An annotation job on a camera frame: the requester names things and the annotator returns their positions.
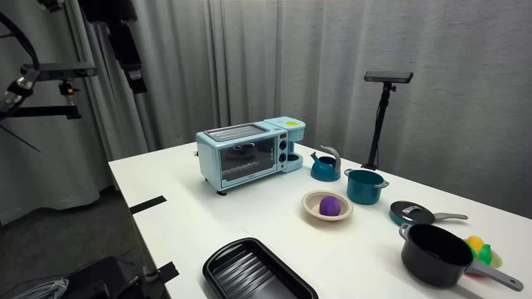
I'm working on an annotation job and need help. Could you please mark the green toy fruit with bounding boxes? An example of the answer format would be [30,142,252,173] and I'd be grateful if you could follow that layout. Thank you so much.
[477,243,495,268]

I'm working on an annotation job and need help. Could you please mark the teal pan with black lid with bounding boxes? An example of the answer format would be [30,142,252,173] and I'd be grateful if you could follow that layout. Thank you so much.
[387,200,470,228]

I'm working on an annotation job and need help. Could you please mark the black saucepan with grey handle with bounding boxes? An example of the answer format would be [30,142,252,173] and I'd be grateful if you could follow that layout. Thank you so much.
[397,221,525,293]

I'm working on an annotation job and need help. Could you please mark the black thin camera stand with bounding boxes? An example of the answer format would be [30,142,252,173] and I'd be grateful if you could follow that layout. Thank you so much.
[361,82,397,172]

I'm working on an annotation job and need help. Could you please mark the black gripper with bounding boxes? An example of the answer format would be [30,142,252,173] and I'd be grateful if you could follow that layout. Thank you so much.
[106,19,149,95]

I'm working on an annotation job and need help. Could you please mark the black ridged baking tray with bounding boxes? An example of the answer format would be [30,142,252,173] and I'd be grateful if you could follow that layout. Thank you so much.
[201,236,321,299]

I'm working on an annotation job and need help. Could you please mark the black camera on clamp arm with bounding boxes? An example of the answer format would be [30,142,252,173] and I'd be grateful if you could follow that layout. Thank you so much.
[20,62,100,84]

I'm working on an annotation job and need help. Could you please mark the black camera on thin stand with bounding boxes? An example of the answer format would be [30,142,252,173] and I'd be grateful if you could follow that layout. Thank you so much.
[362,70,415,87]

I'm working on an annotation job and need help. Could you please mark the purple round object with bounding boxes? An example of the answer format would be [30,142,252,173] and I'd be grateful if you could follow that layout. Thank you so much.
[317,195,342,218]

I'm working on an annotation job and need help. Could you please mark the yellow toy fruit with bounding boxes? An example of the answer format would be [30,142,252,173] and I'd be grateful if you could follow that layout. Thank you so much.
[465,235,485,255]

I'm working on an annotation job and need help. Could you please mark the teal pot with handles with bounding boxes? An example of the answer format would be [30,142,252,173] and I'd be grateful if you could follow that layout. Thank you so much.
[342,168,390,207]

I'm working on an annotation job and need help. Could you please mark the black table clamp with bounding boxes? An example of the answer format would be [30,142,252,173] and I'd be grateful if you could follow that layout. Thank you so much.
[131,261,181,299]

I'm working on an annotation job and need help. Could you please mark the beige shallow bowl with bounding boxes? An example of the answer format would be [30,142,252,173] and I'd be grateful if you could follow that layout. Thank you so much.
[301,190,354,225]

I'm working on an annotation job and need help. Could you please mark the teal toy kettle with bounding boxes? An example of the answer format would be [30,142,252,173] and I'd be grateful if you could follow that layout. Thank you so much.
[309,145,342,183]

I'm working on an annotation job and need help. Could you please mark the black bag with clear plastic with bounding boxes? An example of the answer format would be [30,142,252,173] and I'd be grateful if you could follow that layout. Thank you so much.
[6,256,129,299]

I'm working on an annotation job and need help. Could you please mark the black tape strip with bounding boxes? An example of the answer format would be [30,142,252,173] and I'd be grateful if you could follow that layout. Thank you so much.
[128,195,168,217]

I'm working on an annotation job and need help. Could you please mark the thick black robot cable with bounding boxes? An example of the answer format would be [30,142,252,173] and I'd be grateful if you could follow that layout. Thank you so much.
[0,12,41,114]

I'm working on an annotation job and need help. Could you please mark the light blue toaster oven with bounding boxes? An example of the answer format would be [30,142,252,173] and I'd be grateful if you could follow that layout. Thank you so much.
[194,115,307,197]

